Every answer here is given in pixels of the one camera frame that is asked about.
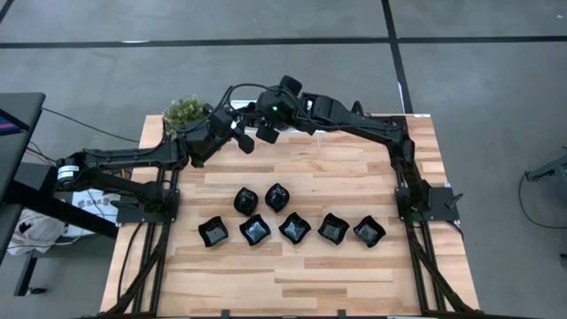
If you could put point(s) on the black table clamp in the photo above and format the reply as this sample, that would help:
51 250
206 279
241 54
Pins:
341 314
226 314

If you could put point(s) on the green potted plant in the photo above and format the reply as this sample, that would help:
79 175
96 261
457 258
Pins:
181 111

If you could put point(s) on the grey metal stand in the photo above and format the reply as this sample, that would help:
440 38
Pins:
551 170

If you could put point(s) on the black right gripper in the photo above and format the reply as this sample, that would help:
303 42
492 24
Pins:
281 108

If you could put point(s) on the black leaf-shaped mini plate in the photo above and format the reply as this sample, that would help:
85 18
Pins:
277 197
246 201

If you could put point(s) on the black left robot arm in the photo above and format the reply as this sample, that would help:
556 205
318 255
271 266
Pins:
133 155

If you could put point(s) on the white plastic bag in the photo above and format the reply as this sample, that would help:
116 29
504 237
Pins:
35 230

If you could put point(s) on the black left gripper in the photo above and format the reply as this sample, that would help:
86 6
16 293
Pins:
217 126

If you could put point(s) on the black aluminium extrusion frame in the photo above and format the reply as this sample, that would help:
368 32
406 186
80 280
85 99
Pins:
415 252

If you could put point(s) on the black desk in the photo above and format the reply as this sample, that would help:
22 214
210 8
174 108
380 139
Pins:
22 106

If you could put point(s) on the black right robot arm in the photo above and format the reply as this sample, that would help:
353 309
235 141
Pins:
354 122

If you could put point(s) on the monitor with coloured screen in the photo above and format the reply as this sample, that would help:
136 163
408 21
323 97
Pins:
9 124

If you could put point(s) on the black wavy square mini plate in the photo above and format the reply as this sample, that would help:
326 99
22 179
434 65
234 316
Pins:
369 231
213 231
333 228
255 229
294 228

